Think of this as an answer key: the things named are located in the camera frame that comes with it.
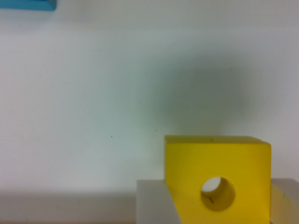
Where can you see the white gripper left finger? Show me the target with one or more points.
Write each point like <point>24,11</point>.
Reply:
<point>154,204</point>

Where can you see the yellow block with hole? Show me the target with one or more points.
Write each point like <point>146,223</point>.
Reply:
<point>219,179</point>

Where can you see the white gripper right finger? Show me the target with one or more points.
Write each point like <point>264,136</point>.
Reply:
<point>284,201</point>

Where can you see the blue block with hole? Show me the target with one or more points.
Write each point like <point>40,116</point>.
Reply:
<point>45,5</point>

